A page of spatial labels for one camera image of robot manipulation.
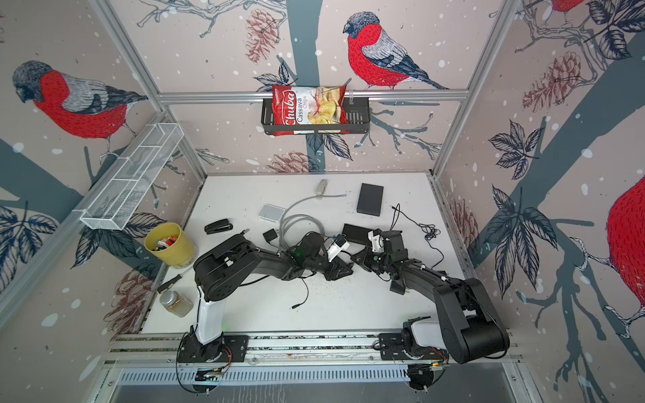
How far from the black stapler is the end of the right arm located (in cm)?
57

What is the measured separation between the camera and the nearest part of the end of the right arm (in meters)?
0.71

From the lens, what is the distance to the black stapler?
102 centimetres

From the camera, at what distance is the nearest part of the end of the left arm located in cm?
76

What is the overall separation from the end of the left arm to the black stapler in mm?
399

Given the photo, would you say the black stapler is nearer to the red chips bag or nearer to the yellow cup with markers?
the yellow cup with markers

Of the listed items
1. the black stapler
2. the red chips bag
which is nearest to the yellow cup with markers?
the black stapler
